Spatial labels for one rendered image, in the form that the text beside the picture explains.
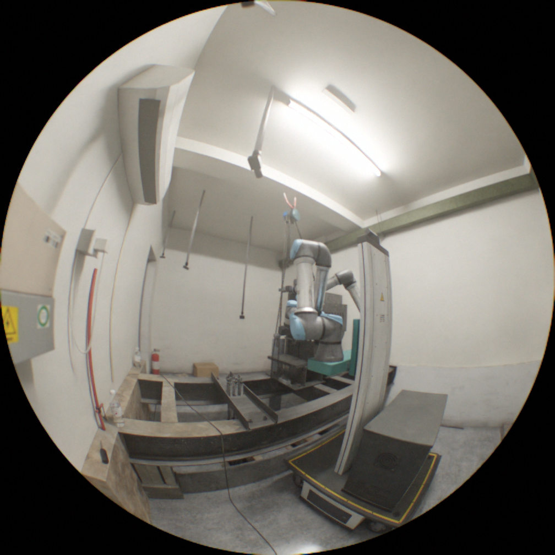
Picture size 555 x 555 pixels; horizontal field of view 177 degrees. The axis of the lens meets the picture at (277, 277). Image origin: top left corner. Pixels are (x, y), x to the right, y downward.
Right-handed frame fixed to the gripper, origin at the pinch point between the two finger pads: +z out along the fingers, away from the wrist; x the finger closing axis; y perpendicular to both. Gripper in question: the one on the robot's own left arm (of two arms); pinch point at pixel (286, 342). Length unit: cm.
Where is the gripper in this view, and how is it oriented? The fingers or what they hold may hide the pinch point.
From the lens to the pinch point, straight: 129.1
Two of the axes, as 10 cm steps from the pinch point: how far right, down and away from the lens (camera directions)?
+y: -4.4, -2.5, 8.6
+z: -1.3, 9.7, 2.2
